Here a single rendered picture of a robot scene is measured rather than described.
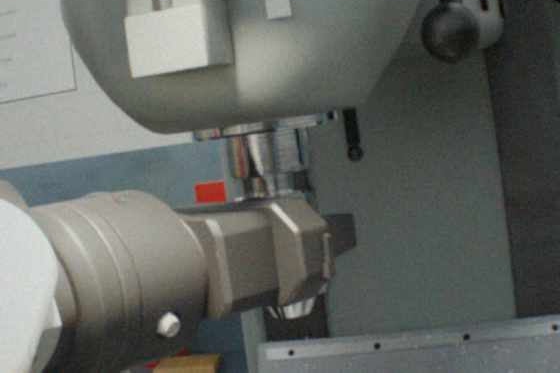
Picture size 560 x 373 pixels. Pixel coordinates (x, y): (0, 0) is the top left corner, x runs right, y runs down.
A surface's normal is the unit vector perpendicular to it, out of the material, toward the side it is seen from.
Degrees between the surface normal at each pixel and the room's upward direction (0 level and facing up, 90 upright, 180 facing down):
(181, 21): 90
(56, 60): 90
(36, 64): 90
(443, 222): 90
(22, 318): 52
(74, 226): 40
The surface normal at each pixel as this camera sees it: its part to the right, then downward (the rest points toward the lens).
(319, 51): 0.40, 0.42
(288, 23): 0.02, 0.20
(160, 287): 0.76, -0.04
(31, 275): 0.51, -0.67
